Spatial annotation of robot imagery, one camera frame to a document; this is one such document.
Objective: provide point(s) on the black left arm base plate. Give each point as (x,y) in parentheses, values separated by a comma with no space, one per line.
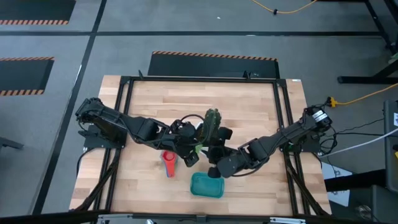
(93,143)

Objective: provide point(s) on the teal plastic basket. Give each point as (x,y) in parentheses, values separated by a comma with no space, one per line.
(206,186)

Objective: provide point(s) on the grey stand foot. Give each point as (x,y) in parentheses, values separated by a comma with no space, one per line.
(9,143)

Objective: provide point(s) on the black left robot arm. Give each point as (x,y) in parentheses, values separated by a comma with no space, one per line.
(118,124)

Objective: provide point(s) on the white sheet on floor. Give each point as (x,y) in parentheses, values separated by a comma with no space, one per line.
(339,196)

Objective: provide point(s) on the green measuring cup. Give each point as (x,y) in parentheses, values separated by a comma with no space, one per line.
(197,148)

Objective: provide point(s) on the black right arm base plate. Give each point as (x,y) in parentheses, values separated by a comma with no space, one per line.
(311,147)

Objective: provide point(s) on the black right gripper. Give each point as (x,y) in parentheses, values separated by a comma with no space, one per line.
(228,161)

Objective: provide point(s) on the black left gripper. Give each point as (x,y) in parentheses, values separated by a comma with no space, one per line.
(183,140)

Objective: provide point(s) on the red measuring cup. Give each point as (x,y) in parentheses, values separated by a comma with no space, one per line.
(169,156)

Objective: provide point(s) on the green cactus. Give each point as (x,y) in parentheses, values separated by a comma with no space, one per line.
(212,121)

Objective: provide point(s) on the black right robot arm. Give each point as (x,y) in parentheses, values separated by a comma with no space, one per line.
(280,137)

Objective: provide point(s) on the black hazard-striped floor mat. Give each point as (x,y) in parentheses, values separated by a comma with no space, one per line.
(211,67)
(37,9)
(21,74)

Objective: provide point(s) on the black metal stand legs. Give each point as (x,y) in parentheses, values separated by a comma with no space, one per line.
(367,80)

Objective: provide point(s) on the black aluminium table frame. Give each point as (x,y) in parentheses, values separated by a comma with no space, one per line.
(202,79)

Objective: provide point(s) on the black rig crossbar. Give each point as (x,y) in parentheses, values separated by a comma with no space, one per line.
(186,217)

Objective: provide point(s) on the black bar beside cabinet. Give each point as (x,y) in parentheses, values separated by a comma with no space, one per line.
(354,182)

